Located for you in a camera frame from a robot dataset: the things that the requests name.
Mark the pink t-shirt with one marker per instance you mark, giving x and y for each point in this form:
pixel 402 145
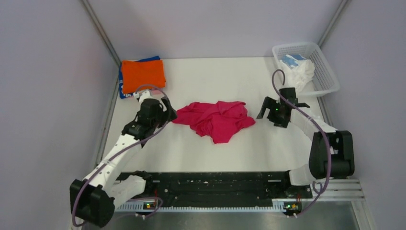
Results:
pixel 220 120

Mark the white crumpled t-shirt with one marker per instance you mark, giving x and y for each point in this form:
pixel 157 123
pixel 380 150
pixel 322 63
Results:
pixel 300 76

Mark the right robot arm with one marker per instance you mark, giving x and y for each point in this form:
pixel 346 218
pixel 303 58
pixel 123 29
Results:
pixel 331 152

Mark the aluminium rail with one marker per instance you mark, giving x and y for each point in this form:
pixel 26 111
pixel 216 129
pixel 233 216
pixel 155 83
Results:
pixel 337 190

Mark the white cable duct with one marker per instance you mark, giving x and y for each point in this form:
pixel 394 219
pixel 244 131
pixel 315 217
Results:
pixel 139 207

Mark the orange folded t-shirt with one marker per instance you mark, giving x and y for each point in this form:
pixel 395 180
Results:
pixel 136 74

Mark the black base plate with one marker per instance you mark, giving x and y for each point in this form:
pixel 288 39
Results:
pixel 219 189

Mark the white plastic basket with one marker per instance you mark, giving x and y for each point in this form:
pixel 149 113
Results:
pixel 324 81

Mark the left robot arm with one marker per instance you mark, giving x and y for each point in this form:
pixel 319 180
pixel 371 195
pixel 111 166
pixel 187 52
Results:
pixel 95 198

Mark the light blue cloth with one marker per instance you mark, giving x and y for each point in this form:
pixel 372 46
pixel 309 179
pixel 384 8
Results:
pixel 293 61

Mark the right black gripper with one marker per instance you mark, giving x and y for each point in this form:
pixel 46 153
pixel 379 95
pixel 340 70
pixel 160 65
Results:
pixel 270 103

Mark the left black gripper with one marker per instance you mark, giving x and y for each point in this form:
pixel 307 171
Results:
pixel 164 113

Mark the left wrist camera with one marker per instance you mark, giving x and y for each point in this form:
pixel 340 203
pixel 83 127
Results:
pixel 142 95

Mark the blue folded t-shirt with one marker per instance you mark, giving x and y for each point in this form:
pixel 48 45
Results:
pixel 123 95

